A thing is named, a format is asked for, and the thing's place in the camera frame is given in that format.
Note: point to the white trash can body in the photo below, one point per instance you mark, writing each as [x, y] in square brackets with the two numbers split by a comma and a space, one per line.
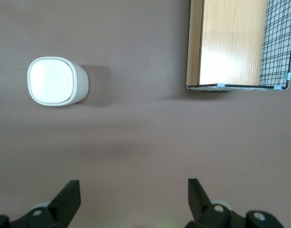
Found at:
[82, 83]

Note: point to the white trash can lid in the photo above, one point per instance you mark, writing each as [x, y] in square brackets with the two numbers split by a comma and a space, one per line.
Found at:
[51, 80]

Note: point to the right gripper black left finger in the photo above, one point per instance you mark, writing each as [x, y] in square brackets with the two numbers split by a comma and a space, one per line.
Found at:
[62, 204]

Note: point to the brown table cover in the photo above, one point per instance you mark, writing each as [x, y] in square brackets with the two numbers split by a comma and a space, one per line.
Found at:
[145, 133]

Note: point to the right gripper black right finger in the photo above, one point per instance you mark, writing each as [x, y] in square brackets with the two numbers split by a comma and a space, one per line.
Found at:
[199, 204]

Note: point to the wooden shelf box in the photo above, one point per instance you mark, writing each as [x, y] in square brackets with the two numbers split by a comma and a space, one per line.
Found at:
[230, 42]

